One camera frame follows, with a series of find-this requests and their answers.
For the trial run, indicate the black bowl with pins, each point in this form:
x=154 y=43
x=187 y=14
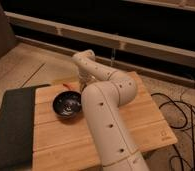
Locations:
x=67 y=104

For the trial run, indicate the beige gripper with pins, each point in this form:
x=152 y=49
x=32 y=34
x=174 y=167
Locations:
x=85 y=81

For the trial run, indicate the orange carrot toy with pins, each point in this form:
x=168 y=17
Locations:
x=67 y=86

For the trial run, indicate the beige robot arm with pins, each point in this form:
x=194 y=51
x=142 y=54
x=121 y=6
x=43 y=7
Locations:
x=100 y=103

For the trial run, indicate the dark grey mat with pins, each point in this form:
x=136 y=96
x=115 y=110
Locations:
x=16 y=126

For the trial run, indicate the wooden wall shelf rail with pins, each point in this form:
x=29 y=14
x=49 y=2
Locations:
x=144 y=48

